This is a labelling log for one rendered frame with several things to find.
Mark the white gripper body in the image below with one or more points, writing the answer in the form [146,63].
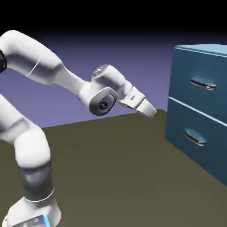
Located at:
[146,107]

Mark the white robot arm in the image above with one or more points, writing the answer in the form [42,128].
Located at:
[35,58]

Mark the blue cabinet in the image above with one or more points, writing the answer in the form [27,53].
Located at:
[198,110]

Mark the blue drawer front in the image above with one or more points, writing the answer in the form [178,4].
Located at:
[195,71]
[191,150]

